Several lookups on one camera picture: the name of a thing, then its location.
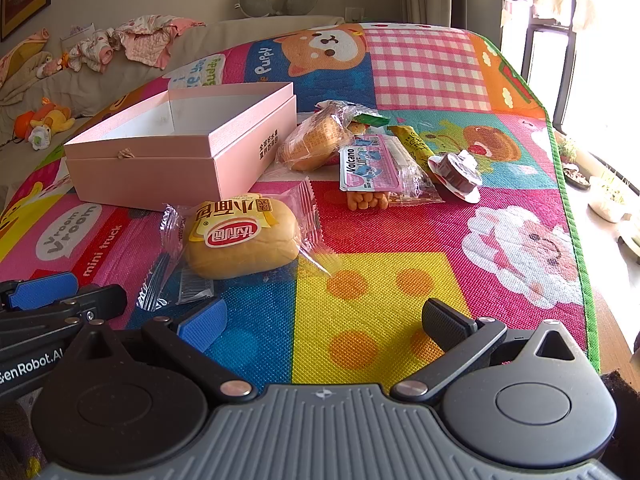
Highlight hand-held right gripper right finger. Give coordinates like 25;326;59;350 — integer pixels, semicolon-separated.
390;298;583;405

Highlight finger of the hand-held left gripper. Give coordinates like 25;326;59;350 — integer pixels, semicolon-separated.
0;272;78;311
0;284;128;346

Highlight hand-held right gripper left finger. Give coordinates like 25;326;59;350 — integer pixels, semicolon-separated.
65;297;256;403

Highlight round bread bun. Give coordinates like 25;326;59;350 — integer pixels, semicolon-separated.
137;180;343;313

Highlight pink cardboard box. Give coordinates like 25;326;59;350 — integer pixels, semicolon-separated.
63;81;298;207

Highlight small pudding cup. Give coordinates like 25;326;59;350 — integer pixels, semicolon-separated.
427;150;484;204

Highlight waffle cone cake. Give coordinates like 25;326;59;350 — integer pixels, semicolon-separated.
275;101;368;172

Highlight silver green snack packet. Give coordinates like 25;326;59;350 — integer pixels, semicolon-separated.
350;110;391;136

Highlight patterned clothing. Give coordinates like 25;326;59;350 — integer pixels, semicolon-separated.
0;400;43;480

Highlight colourful cartoon play mat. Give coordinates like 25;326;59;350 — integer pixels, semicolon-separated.
0;22;601;396

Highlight clear packet of sausages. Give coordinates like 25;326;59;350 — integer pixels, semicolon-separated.
345;160;446;211

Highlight orange plush toy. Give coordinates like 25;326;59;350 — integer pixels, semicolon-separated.
14;97;76;152

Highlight pink blue snack packet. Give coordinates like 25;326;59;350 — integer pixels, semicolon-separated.
339;132;416;193

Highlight yellow stick snack packet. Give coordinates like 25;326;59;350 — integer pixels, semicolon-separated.
390;125;436;166

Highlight small dark plant pot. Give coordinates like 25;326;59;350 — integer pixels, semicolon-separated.
557;135;592;191

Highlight white plant pot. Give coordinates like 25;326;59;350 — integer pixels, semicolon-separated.
587;165;631;223

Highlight beige blanket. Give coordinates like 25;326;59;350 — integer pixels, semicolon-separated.
0;52;56;108

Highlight beige sofa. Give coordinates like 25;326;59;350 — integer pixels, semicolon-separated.
0;15;351;196

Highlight pink folded cloth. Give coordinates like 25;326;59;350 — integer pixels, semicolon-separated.
0;27;51;86

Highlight floral baby garment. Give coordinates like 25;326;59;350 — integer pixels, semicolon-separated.
37;27;126;78

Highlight pink frilly clothes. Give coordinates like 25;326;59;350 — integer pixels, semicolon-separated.
107;15;206;68

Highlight dark window frame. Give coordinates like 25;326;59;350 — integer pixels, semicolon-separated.
520;20;576;136

